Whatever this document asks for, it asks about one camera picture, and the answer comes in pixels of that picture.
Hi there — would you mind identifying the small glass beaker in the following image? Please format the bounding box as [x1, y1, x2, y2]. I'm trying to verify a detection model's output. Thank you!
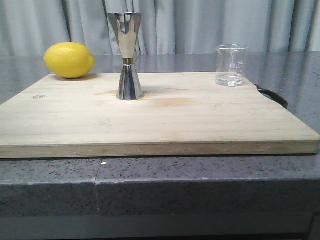
[215, 44, 248, 87]

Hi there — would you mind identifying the steel double jigger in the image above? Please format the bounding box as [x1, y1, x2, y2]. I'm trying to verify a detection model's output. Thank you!
[107, 12, 144, 101]

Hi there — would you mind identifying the wooden cutting board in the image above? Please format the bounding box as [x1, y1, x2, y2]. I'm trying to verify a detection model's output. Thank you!
[0, 72, 320, 159]

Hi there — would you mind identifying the grey curtain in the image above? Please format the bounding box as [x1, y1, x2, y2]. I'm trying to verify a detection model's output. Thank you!
[0, 0, 320, 57]

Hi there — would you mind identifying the yellow lemon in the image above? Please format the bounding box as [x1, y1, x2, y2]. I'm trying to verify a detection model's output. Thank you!
[43, 42, 95, 79]

